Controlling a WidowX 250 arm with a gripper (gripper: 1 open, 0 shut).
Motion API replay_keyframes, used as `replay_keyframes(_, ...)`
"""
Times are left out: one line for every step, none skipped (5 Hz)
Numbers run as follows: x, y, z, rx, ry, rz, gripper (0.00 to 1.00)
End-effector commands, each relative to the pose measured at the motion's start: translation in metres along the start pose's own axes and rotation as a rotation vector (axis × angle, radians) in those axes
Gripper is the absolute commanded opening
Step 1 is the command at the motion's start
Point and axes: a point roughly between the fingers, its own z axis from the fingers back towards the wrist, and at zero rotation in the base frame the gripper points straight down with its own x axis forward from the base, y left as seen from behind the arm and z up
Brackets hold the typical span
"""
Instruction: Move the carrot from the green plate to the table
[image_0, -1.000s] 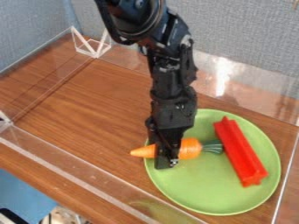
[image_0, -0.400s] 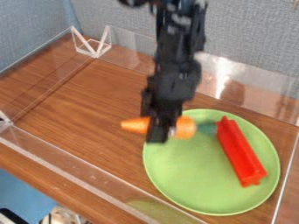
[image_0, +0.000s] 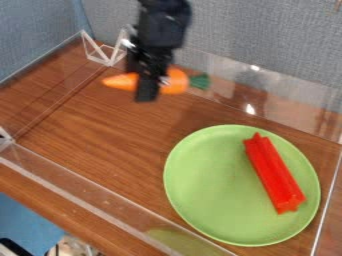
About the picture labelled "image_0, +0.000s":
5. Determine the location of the clear acrylic barrier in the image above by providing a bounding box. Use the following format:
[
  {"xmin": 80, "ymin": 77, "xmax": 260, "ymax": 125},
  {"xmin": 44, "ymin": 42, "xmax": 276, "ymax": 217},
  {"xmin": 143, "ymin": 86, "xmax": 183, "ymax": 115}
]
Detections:
[
  {"xmin": 176, "ymin": 49, "xmax": 342, "ymax": 145},
  {"xmin": 0, "ymin": 127, "xmax": 236, "ymax": 256}
]

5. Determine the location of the clear acrylic back barrier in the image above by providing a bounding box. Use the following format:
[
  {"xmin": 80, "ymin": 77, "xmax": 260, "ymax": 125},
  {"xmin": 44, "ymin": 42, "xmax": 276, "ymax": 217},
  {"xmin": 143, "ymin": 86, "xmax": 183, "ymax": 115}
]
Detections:
[{"xmin": 176, "ymin": 49, "xmax": 342, "ymax": 145}]

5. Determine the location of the red plastic block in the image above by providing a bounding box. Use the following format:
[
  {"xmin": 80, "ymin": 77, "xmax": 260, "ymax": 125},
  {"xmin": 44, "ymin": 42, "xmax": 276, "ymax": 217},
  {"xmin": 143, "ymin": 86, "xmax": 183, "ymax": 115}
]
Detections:
[{"xmin": 243, "ymin": 133, "xmax": 306, "ymax": 214}]

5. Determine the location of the orange toy carrot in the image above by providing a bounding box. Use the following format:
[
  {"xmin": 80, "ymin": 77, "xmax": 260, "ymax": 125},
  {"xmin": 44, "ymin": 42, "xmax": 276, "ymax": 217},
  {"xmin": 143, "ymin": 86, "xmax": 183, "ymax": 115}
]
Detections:
[{"xmin": 101, "ymin": 68, "xmax": 211, "ymax": 95}]

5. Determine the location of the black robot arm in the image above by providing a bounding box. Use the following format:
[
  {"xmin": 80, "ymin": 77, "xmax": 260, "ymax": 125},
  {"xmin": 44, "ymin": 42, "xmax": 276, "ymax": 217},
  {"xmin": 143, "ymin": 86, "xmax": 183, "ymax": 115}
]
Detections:
[{"xmin": 125, "ymin": 0, "xmax": 192, "ymax": 102}]

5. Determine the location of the green plate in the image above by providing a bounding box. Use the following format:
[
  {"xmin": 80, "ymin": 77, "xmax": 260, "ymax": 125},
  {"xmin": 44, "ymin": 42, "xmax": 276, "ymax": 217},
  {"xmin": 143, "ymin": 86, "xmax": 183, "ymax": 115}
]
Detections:
[{"xmin": 163, "ymin": 125, "xmax": 320, "ymax": 247}]

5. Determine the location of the clear acrylic front barrier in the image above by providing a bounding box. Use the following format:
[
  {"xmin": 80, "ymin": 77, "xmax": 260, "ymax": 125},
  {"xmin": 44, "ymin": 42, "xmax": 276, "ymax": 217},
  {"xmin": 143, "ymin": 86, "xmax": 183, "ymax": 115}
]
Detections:
[{"xmin": 0, "ymin": 127, "xmax": 236, "ymax": 256}]

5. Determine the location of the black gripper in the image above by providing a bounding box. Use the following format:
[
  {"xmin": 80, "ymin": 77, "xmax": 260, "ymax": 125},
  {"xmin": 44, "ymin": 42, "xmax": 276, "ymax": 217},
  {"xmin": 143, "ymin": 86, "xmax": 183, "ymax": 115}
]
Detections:
[{"xmin": 125, "ymin": 34, "xmax": 173, "ymax": 102}]

